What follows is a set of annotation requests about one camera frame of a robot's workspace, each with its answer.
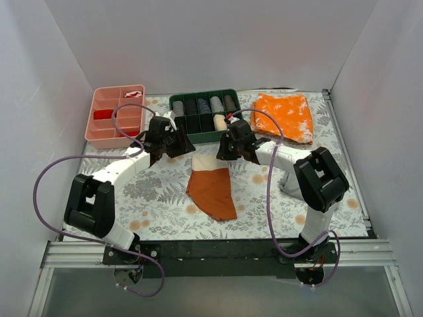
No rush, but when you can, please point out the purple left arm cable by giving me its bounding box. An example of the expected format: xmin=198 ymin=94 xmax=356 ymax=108
xmin=32 ymin=104 xmax=166 ymax=297

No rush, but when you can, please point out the floral patterned table mat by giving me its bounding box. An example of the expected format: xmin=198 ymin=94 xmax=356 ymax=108
xmin=115 ymin=92 xmax=368 ymax=240

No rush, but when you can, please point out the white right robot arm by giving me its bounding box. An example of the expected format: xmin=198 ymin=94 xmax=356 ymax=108
xmin=216 ymin=118 xmax=349 ymax=263

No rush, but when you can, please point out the blue striped rolled sock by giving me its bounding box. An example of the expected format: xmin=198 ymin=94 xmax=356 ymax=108
xmin=197 ymin=98 xmax=212 ymax=114

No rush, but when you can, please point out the red white rolled underwear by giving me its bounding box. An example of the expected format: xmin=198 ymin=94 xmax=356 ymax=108
xmin=124 ymin=90 xmax=143 ymax=98

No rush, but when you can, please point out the orange white patterned cloth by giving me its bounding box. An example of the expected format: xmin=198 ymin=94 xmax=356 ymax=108
xmin=254 ymin=93 xmax=313 ymax=144

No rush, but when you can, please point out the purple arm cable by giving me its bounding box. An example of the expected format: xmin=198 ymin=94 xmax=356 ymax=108
xmin=226 ymin=108 xmax=341 ymax=288
xmin=32 ymin=104 xmax=166 ymax=297

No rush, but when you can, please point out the black rolled sock front left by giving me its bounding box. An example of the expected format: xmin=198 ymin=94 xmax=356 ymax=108
xmin=174 ymin=116 xmax=186 ymax=129

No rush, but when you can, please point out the black rolled sock front right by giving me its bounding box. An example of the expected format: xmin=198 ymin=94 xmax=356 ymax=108
xmin=200 ymin=114 xmax=215 ymax=133

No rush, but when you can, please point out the grey folded cloth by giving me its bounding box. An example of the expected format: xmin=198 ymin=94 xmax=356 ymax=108
xmin=278 ymin=172 xmax=303 ymax=201

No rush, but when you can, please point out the green divided organiser box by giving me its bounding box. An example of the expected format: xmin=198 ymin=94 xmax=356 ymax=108
xmin=169 ymin=88 xmax=243 ymax=144

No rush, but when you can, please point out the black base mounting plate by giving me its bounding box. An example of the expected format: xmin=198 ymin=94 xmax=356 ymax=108
xmin=102 ymin=238 xmax=338 ymax=287

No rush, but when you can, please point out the dark grey rolled sock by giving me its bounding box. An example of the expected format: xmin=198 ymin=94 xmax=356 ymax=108
xmin=224 ymin=94 xmax=237 ymax=112

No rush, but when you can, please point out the cream rolled sock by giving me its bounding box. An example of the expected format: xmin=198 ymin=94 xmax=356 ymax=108
xmin=213 ymin=114 xmax=227 ymax=131

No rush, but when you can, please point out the black rolled sock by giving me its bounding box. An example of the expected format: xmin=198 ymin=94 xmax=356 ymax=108
xmin=184 ymin=99 xmax=198 ymax=116
xmin=186 ymin=115 xmax=201 ymax=134
xmin=200 ymin=114 xmax=215 ymax=133
xmin=174 ymin=116 xmax=186 ymax=129

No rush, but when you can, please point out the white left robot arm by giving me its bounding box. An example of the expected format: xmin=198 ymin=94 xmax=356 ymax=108
xmin=64 ymin=111 xmax=195 ymax=264

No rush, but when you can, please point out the orange and cream underwear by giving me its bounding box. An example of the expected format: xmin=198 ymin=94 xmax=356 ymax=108
xmin=186 ymin=154 xmax=237 ymax=221

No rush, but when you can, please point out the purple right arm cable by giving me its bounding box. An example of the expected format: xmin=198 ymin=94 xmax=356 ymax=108
xmin=226 ymin=108 xmax=341 ymax=288

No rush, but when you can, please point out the grey striped rolled sock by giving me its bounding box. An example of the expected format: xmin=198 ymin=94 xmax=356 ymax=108
xmin=173 ymin=100 xmax=184 ymax=117

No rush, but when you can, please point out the white grey striped sock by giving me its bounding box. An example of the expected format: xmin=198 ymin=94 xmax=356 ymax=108
xmin=210 ymin=96 xmax=225 ymax=113

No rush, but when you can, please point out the red rolled underwear front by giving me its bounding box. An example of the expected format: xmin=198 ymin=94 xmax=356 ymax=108
xmin=124 ymin=131 xmax=139 ymax=137

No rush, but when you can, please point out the black rolled sock front middle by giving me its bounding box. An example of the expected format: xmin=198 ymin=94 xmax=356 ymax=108
xmin=186 ymin=115 xmax=201 ymax=134

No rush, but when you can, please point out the pink divided organiser box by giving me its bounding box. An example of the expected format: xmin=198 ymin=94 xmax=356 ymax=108
xmin=85 ymin=85 xmax=146 ymax=149

